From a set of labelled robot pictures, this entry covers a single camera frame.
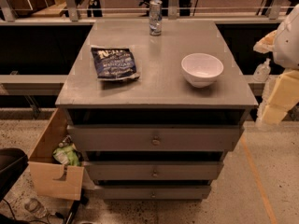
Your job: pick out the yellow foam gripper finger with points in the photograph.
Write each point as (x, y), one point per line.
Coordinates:
(280, 95)

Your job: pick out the white bowl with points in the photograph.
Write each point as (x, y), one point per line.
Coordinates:
(200, 69)

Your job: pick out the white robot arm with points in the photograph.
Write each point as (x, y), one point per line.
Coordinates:
(283, 42)

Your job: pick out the redbull can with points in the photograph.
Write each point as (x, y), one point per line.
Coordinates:
(155, 17)

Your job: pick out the grey drawer cabinet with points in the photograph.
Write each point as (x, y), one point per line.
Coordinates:
(157, 137)

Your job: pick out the blue chip bag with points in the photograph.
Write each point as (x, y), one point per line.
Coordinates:
(114, 64)

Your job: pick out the green snack bag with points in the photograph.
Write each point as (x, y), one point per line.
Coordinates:
(66, 155)

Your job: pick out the metal railing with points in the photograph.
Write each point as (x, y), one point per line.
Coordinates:
(58, 10)

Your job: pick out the cardboard box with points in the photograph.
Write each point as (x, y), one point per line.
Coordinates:
(51, 178)

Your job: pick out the clear plastic bottle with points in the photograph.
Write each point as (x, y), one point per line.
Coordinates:
(36, 208)

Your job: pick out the black chair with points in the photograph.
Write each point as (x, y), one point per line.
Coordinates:
(13, 162)

